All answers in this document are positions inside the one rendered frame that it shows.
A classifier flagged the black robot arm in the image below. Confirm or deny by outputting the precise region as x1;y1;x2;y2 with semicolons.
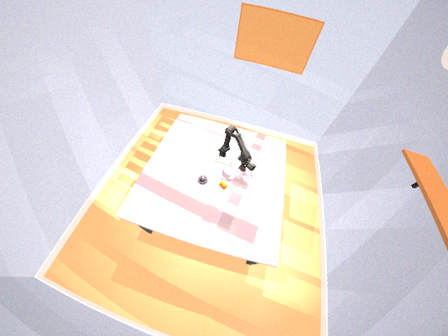
218;125;256;172

